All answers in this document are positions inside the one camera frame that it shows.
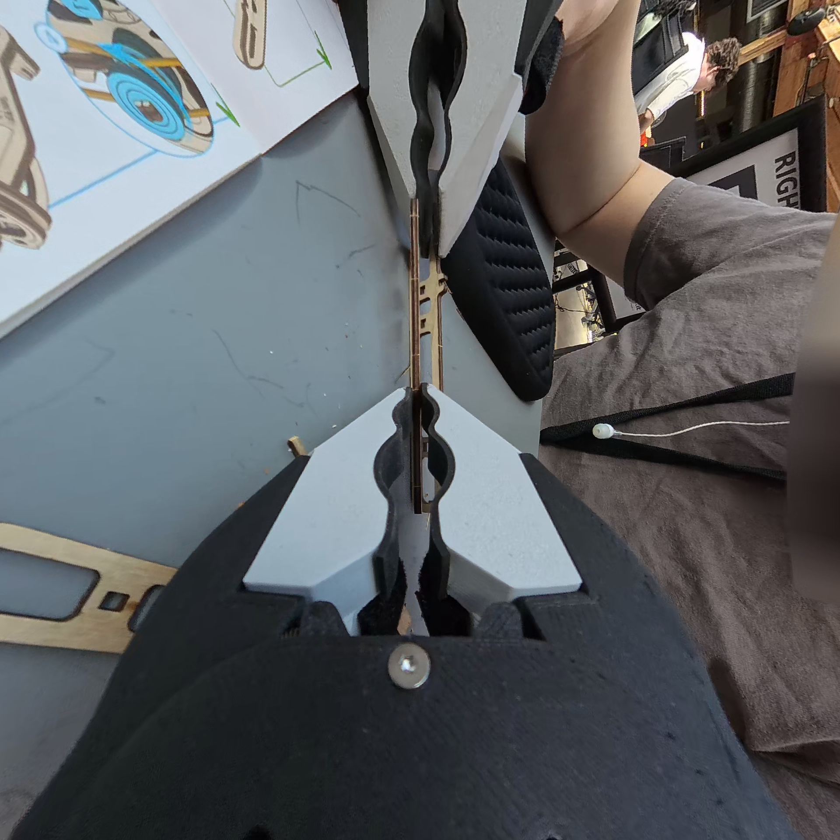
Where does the thin wooden strip part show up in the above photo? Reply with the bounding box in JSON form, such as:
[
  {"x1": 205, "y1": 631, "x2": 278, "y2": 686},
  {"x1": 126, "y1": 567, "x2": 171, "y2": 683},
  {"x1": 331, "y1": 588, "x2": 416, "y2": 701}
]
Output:
[{"x1": 409, "y1": 197, "x2": 423, "y2": 513}]

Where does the black lanyard strap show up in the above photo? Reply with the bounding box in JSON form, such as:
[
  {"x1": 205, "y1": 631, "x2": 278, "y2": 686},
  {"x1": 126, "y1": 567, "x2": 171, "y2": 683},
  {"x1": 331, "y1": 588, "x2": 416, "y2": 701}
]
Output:
[{"x1": 539, "y1": 372, "x2": 796, "y2": 484}]

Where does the wooden ladder-shaped strip part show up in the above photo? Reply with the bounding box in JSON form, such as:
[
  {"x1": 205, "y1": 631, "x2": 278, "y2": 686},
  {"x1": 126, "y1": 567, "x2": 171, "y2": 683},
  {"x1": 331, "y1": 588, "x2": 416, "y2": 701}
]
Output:
[{"x1": 400, "y1": 255, "x2": 450, "y2": 636}]

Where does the person's right forearm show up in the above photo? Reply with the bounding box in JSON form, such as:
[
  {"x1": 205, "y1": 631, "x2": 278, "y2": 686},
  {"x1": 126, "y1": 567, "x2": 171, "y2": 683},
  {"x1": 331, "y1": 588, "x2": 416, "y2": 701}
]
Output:
[{"x1": 524, "y1": 0, "x2": 678, "y2": 284}]

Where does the black framed white sign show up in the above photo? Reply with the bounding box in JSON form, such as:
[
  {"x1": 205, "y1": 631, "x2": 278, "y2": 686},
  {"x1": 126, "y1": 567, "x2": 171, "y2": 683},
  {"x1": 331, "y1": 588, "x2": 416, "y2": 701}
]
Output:
[{"x1": 681, "y1": 97, "x2": 829, "y2": 219}]

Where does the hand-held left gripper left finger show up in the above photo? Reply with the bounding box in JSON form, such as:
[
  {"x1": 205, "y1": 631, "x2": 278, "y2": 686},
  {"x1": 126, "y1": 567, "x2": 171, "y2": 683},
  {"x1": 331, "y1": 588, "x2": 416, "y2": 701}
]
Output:
[{"x1": 243, "y1": 387, "x2": 418, "y2": 636}]

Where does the white cord with bead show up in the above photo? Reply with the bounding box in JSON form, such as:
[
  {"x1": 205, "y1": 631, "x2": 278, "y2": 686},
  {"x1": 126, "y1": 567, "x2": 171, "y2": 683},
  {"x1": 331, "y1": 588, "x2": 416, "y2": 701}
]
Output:
[{"x1": 591, "y1": 419, "x2": 792, "y2": 442}]

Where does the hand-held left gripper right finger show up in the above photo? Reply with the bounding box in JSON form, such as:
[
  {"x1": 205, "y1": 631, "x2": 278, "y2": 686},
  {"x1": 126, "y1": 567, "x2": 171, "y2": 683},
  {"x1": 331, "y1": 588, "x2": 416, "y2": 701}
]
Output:
[{"x1": 423, "y1": 384, "x2": 584, "y2": 636}]

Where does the silver ventilation duct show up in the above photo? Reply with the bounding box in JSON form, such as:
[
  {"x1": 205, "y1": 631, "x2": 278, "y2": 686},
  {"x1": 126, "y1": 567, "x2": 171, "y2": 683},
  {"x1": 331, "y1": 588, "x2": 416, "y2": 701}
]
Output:
[{"x1": 734, "y1": 0, "x2": 791, "y2": 127}]

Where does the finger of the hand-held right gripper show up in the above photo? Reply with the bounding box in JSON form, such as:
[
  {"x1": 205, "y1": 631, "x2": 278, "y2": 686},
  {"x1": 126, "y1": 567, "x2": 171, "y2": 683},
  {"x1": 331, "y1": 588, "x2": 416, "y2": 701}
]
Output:
[
  {"x1": 420, "y1": 0, "x2": 527, "y2": 258},
  {"x1": 364, "y1": 0, "x2": 434, "y2": 199}
]

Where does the model instruction booklet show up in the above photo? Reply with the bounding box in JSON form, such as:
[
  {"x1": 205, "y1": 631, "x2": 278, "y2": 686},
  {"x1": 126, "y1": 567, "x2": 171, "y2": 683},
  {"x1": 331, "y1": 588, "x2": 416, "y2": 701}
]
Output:
[{"x1": 0, "y1": 0, "x2": 363, "y2": 340}]

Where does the flat wooden slotted part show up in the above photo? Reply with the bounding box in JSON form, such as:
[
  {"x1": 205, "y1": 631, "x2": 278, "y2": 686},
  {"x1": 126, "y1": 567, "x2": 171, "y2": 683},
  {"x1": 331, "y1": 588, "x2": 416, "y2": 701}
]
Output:
[{"x1": 0, "y1": 521, "x2": 179, "y2": 655}]

